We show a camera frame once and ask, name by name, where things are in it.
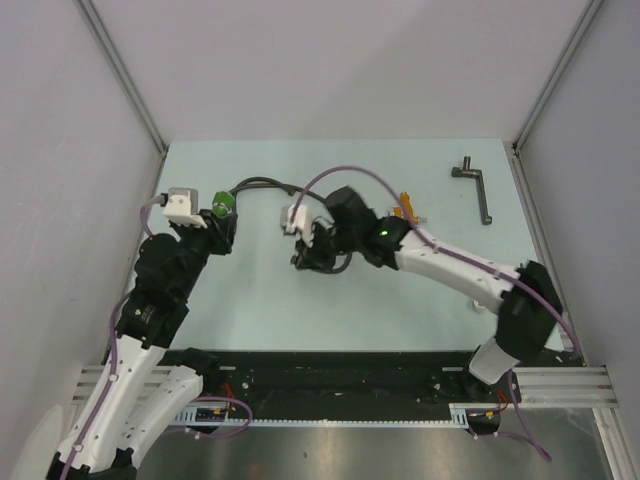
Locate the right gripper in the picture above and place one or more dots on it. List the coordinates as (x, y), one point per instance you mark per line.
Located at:
(310, 257)

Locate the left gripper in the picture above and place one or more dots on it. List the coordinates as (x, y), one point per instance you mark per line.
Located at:
(220, 231)

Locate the green water faucet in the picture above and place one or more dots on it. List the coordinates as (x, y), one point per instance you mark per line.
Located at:
(223, 204)

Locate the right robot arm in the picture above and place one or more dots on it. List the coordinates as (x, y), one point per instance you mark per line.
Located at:
(523, 298)

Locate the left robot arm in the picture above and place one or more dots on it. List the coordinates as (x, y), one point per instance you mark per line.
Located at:
(114, 432)

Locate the orange water faucet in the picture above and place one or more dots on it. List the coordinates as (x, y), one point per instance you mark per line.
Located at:
(405, 210)

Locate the dark metal faucet spout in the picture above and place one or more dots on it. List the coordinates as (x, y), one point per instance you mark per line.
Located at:
(466, 171)

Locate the chrome faucet white fittings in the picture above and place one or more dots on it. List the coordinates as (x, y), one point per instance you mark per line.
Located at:
(478, 307)

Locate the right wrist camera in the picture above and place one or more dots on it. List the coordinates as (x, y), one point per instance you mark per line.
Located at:
(298, 221)

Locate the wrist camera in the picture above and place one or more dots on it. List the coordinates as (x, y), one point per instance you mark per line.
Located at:
(181, 208)
(298, 221)

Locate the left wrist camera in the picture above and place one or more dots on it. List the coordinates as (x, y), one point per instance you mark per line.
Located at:
(181, 208)

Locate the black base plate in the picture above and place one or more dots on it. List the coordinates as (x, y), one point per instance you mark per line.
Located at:
(340, 385)

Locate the white slotted cable duct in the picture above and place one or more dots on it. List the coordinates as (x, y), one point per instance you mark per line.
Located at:
(208, 417)

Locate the left aluminium frame post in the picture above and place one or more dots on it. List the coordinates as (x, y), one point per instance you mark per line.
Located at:
(113, 58)

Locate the aluminium frame post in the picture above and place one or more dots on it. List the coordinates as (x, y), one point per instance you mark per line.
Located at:
(578, 36)
(113, 58)

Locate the right aluminium frame post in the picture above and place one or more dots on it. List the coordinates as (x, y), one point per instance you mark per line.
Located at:
(578, 36)

